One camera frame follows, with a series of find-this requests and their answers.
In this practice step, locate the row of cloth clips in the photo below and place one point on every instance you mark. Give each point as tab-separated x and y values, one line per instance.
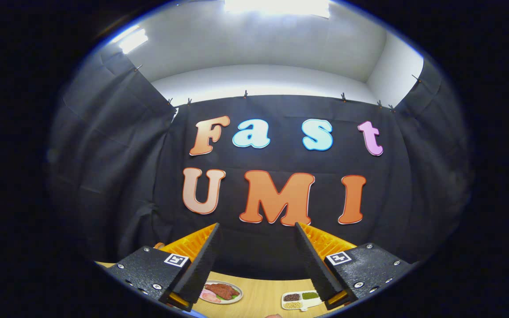
245	93

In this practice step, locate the divided white tray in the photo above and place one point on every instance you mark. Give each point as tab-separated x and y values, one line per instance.
311	304

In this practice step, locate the pile of yellow soybeans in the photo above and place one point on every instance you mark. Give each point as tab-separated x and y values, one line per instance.
292	304

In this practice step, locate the black backdrop cloth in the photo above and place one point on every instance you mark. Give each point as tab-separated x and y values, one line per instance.
259	247

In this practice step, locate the pile of green beans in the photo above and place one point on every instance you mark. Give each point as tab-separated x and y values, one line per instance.
310	295

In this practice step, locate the green lettuce leaf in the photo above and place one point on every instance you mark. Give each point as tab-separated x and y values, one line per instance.
232	297

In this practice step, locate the pile of dark red beans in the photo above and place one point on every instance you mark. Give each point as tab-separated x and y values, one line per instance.
291	297

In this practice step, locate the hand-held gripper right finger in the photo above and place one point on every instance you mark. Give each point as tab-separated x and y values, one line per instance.
318	269

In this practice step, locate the brown meat piece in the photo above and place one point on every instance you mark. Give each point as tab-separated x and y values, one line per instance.
221	290

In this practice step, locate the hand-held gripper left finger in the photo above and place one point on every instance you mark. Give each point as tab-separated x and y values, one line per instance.
199	267

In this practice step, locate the blue plate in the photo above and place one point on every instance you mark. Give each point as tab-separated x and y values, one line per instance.
197	314

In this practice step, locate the reddish pink ham slice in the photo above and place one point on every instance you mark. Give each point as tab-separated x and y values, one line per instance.
212	299

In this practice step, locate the pale pink ham slice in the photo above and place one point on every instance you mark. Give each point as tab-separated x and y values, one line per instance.
206	293

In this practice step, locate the oval white plate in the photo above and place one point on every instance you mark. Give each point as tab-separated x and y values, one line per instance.
237	299

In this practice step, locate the ceiling strip light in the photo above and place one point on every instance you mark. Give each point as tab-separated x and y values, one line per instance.
133	40

